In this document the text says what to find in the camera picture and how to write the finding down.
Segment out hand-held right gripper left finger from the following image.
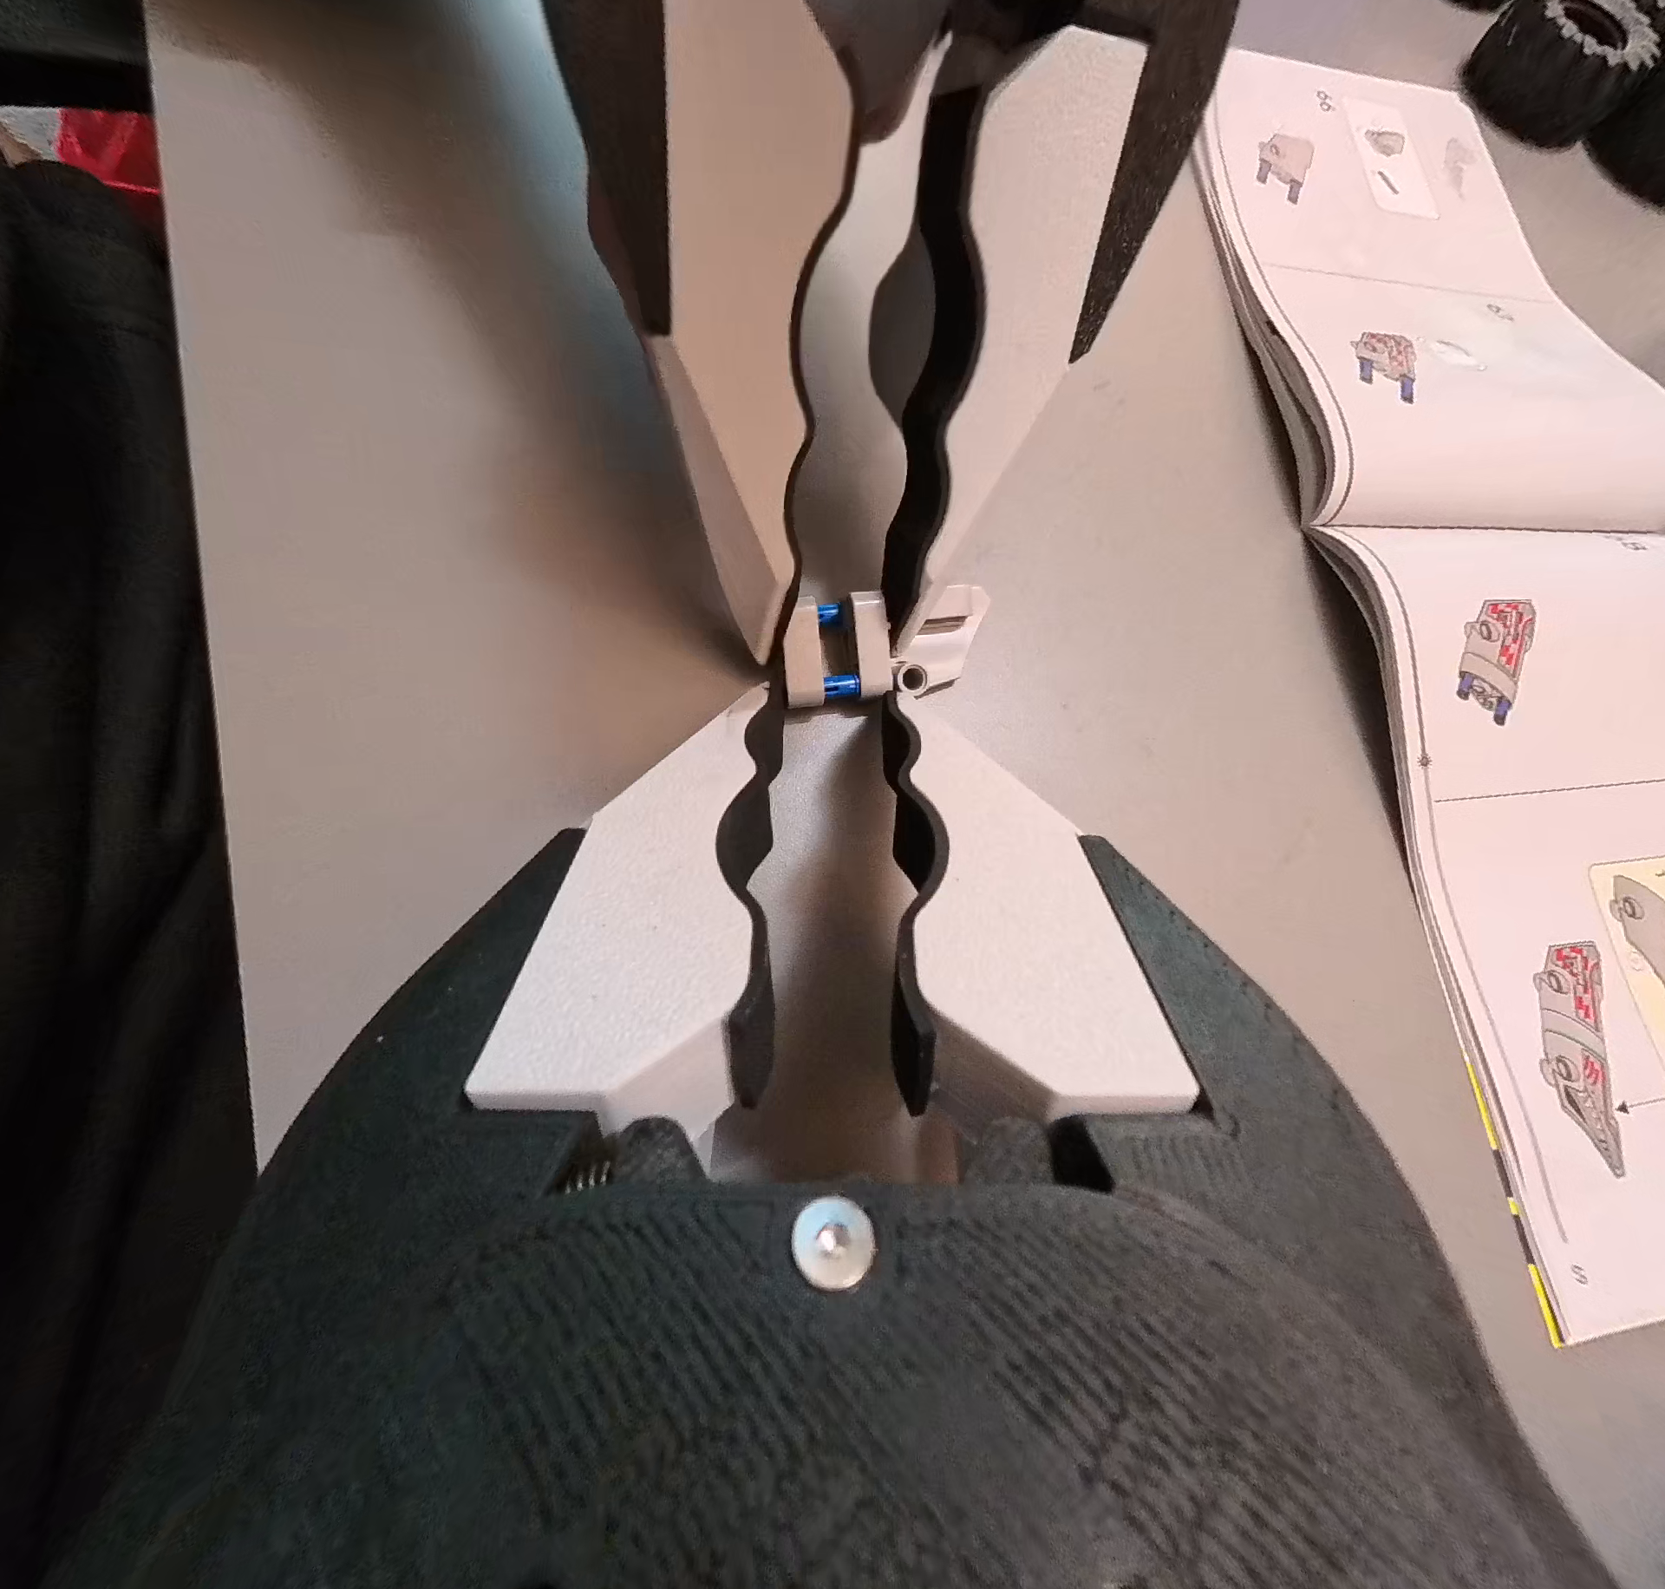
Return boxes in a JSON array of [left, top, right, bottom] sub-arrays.
[[465, 690, 785, 1119]]

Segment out grey brick assembly blue pins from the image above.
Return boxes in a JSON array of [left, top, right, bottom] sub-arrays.
[[781, 580, 987, 712]]

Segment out open building instruction booklet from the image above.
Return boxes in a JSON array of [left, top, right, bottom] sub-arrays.
[[1190, 47, 1665, 1350]]

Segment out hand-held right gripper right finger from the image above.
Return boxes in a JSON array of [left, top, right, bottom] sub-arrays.
[[883, 703, 1201, 1121]]

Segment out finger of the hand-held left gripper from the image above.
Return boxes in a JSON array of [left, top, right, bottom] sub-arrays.
[[643, 0, 866, 669], [877, 26, 1158, 654]]

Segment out black printed sweatshirt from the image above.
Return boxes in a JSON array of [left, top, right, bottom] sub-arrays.
[[0, 0, 255, 1589]]

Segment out grey desk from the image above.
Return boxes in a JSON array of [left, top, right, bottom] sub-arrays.
[[136, 0, 1665, 1589]]

